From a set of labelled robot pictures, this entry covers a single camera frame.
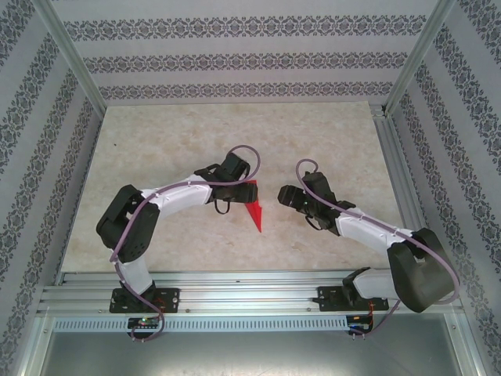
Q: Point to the red square paper sheet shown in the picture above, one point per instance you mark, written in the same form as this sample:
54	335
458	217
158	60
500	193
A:
256	215

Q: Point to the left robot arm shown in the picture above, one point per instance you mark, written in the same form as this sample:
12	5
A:
180	196

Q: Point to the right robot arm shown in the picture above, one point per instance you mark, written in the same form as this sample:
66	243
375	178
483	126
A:
372	235

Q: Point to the aluminium side rail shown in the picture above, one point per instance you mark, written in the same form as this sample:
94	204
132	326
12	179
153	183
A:
394	156

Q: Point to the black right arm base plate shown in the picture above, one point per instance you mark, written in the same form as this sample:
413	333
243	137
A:
326	297

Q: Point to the long aluminium mounting rail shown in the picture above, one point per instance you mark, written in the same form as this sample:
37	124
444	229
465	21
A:
250	293

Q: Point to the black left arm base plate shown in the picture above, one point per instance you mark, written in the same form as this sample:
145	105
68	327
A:
172	299

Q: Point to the aluminium frame post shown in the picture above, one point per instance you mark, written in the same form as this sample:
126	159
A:
419	55
74	58

